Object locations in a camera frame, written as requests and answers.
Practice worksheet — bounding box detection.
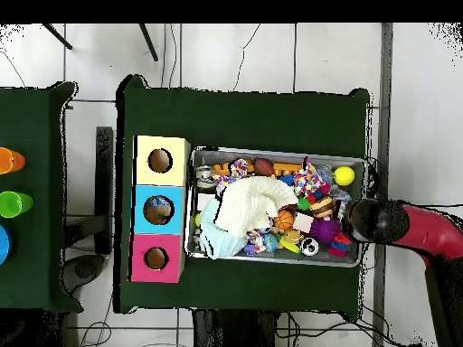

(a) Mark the cream waffle cloth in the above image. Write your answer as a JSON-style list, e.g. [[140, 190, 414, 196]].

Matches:
[[213, 175, 299, 238]]

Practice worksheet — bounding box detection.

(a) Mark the mint green waffle cloth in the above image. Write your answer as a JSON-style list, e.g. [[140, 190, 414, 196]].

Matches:
[[197, 197, 249, 260]]

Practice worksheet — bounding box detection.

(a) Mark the shallow silver mesh bin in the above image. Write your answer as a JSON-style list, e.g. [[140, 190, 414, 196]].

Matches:
[[183, 145, 366, 268]]

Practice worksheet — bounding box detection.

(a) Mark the wooden box with three holes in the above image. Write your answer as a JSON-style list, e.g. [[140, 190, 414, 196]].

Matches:
[[128, 135, 192, 284]]

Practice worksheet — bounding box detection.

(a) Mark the crushed metal can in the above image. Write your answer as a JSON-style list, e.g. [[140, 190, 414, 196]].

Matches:
[[194, 164, 217, 189]]

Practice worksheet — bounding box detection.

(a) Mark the brown toy football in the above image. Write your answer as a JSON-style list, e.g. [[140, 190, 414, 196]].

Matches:
[[252, 157, 275, 177]]

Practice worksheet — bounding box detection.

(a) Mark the orange toy basketball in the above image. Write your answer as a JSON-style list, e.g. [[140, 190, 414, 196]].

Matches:
[[273, 209, 296, 231]]

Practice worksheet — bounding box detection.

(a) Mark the dark green table cloth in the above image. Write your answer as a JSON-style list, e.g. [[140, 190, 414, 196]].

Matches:
[[113, 73, 371, 314], [0, 80, 83, 314]]

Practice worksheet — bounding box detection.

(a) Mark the plain wooden cube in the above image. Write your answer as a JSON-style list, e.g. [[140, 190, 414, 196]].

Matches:
[[291, 212, 315, 234]]

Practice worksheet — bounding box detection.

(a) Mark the tan brown toy burger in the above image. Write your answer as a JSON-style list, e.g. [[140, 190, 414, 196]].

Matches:
[[308, 195, 335, 219]]

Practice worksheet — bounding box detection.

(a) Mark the purple spiky ball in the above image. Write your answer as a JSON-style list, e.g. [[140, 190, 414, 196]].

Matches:
[[309, 217, 342, 245]]

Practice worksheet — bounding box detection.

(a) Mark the yellow ball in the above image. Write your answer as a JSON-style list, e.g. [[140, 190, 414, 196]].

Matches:
[[332, 164, 356, 187]]

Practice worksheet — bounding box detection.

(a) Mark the grey round stand foot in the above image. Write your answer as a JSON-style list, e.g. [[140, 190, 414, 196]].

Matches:
[[61, 254, 106, 295]]

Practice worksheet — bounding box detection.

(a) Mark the black tripod leg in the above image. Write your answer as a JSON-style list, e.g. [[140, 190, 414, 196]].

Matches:
[[42, 23, 73, 51], [138, 23, 159, 62]]

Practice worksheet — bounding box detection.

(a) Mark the green plastic cup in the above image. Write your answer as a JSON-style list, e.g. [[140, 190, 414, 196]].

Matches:
[[0, 190, 34, 219]]

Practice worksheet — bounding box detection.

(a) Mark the orange plastic cup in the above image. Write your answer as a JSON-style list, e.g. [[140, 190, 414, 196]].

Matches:
[[0, 146, 26, 175]]

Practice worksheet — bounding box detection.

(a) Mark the blue plastic cup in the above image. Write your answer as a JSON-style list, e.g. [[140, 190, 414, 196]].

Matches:
[[0, 224, 12, 266]]

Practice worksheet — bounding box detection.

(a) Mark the black power cable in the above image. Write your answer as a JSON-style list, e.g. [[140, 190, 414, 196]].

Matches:
[[408, 202, 463, 211]]

